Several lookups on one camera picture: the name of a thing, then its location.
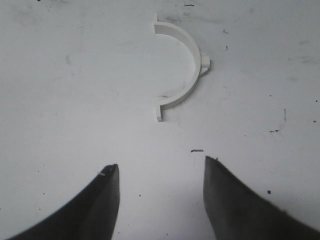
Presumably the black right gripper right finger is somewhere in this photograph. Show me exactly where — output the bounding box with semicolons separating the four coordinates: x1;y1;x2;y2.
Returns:
203;156;320;240

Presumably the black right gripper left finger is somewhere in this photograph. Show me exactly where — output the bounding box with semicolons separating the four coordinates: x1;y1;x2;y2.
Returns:
12;164;120;240

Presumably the white half pipe clamp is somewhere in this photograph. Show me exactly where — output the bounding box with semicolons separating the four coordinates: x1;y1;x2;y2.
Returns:
153;13;211;122

